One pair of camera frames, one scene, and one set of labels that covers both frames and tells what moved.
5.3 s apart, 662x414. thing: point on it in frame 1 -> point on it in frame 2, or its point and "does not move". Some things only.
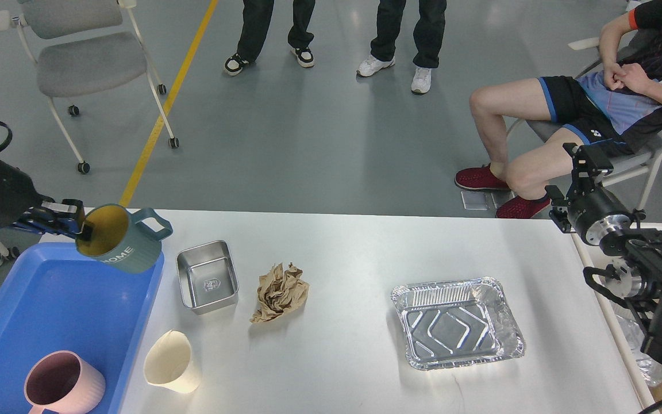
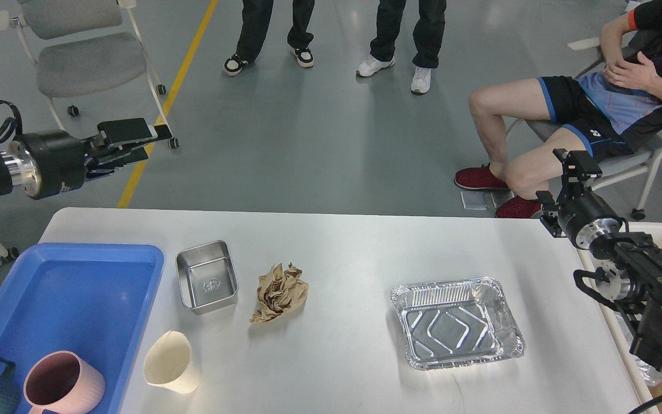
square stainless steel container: [206, 275] does not move
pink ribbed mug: [64, 382] does not move
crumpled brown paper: [281, 292] does not move
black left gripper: [10, 194] -> [45, 163]
